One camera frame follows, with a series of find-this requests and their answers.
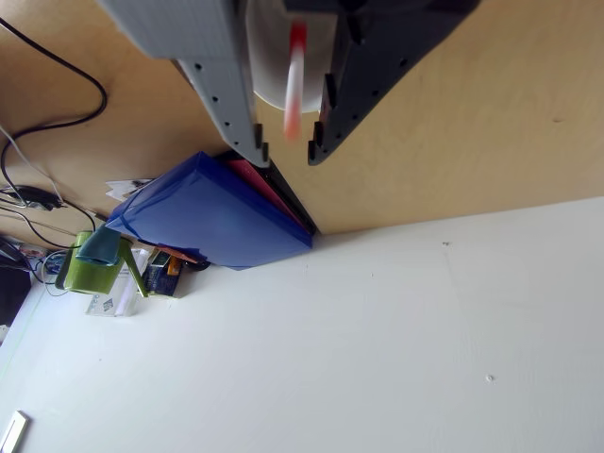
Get blue flat box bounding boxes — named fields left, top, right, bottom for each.
left=104, top=150, right=315, bottom=271

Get white mug with red hearts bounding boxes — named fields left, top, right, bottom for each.
left=244, top=0, right=339, bottom=115

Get white printed booklet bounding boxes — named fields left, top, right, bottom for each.
left=84, top=247, right=152, bottom=318

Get green and teal desk object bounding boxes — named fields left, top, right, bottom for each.
left=55, top=225, right=150, bottom=299

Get long black looped cable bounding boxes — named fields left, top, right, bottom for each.
left=0, top=17, right=109, bottom=199

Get white paper scraps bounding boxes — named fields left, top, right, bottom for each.
left=104, top=176, right=157, bottom=202

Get pink flat folder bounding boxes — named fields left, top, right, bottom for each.
left=226, top=159, right=308, bottom=227

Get black flat case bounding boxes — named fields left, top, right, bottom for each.
left=261, top=158, right=320, bottom=236

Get blue card box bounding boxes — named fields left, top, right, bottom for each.
left=143, top=249, right=183, bottom=299

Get white marker pen red cap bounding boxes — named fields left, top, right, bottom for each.
left=282, top=21, right=310, bottom=142

